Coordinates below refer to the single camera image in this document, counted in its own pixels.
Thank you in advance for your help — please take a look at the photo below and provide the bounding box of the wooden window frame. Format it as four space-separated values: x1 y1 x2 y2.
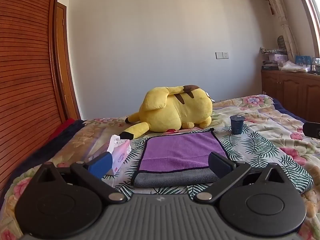
293 0 320 58

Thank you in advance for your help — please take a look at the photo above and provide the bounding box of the floral bedspread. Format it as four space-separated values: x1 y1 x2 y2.
0 94 320 240

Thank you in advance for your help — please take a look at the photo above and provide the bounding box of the purple towel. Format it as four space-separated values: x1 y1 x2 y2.
138 128 230 173

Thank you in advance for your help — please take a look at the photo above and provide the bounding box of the wooden cabinet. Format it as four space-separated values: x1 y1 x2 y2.
261 69 320 123

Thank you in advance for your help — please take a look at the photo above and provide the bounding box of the dark blue blanket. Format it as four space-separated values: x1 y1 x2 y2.
14 119 87 179

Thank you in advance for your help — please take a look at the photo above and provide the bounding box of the yellow plush toy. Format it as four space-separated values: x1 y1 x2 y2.
119 84 214 139

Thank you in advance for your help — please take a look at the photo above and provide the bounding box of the patterned curtain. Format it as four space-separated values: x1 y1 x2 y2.
258 0 297 56

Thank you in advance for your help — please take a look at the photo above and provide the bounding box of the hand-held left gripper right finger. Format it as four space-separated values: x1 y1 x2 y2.
194 151 288 204

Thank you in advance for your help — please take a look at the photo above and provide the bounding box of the leaf print cloth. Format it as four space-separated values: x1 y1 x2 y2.
102 124 314 202

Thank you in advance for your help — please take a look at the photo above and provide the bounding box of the grey towel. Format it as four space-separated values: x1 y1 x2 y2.
132 170 221 188

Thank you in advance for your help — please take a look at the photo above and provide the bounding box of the dark blue cup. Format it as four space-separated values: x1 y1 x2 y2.
229 115 246 135

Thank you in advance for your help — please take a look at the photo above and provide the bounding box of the blue box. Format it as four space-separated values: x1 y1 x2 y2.
295 54 314 66

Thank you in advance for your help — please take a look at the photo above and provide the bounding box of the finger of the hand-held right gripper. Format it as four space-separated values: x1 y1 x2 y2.
302 121 320 139

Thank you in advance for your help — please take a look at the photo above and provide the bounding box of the pink tissue box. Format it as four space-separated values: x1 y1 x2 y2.
106 134 132 176

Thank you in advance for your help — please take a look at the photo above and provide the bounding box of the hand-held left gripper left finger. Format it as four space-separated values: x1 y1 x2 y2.
32 152 127 204

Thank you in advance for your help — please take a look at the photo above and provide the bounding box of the red cloth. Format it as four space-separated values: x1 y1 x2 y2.
47 118 76 141

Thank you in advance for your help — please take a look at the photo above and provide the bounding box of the clear plastic bag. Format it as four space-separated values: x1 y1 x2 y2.
278 60 310 73

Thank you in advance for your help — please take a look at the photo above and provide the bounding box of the slatted wooden wardrobe door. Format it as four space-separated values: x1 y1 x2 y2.
0 0 82 198

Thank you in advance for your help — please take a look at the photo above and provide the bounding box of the stack of boxes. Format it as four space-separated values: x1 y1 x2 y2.
260 47 288 71

